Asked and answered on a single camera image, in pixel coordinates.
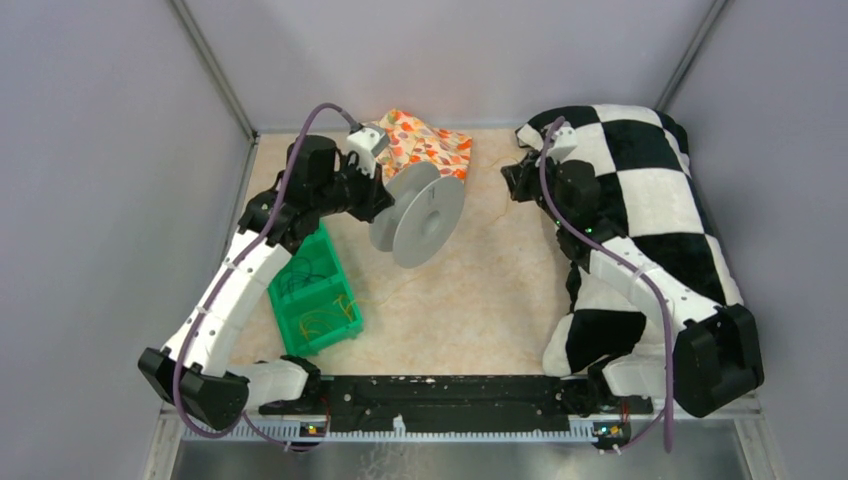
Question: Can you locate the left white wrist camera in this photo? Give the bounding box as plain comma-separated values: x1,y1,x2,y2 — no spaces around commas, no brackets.
346,124,390,178

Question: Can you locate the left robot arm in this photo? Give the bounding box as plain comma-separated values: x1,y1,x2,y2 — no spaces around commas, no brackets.
138,127,394,438

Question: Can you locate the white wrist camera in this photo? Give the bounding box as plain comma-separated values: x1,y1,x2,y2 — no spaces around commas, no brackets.
546,126,578,164
346,124,390,178

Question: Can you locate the floral orange cloth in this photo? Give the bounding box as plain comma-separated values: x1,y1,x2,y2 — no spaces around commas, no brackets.
376,109,473,182

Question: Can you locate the grey plastic cable spool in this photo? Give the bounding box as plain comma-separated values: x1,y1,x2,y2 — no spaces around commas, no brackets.
369,162,465,269

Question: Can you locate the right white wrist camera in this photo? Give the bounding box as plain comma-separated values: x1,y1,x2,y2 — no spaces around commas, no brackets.
546,126,578,164

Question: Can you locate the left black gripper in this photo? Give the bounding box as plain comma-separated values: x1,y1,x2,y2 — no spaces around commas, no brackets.
313,153,394,223

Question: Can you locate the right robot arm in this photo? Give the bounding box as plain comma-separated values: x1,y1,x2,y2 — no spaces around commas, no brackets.
501,152,765,418

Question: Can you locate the dark blue thin cable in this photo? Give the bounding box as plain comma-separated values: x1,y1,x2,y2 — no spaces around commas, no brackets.
274,258,336,299

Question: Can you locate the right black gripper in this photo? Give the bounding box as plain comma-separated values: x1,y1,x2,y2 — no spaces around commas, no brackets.
502,149,569,228

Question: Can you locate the aluminium frame rail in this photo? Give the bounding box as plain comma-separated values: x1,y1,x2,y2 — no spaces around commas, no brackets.
162,374,763,444

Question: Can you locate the yellow thin cable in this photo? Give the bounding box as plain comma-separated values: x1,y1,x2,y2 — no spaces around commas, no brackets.
296,155,531,342

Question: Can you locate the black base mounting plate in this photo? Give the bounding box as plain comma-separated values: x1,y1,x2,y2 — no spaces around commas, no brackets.
258,375,654,433

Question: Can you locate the black white checkered pillow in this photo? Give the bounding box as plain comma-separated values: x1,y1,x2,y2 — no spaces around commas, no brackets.
515,104,743,377

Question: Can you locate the green plastic compartment bin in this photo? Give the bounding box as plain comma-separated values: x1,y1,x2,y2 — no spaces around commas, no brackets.
267,225,364,357

